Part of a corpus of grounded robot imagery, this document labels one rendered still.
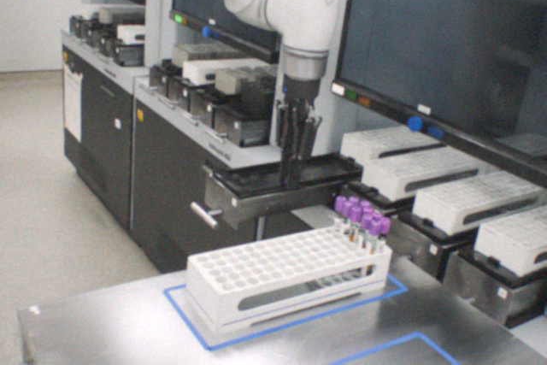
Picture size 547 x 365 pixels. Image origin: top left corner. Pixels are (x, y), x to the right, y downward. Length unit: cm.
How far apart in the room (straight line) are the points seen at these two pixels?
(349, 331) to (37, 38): 408
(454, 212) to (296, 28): 45
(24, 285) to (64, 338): 161
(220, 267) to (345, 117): 75
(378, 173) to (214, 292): 60
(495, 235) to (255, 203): 45
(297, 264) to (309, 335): 10
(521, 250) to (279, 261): 43
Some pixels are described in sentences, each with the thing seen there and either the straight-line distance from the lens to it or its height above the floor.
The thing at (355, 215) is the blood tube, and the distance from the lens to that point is 94.
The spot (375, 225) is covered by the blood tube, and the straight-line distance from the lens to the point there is 91.
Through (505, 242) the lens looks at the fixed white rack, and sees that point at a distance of 113.
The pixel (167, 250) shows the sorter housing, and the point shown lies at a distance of 222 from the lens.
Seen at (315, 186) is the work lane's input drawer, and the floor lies 80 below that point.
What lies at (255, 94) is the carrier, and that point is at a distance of 172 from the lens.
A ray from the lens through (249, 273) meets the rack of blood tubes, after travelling 85.
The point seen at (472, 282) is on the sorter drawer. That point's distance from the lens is 115.
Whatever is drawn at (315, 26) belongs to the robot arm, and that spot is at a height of 115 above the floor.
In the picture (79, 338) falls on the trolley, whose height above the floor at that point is 82.
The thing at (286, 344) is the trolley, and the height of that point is 82.
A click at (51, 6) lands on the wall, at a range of 472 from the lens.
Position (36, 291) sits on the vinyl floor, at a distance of 240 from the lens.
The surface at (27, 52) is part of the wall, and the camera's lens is 474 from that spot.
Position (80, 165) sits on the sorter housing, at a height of 15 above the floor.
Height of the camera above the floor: 134
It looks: 22 degrees down
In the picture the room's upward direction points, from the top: 7 degrees clockwise
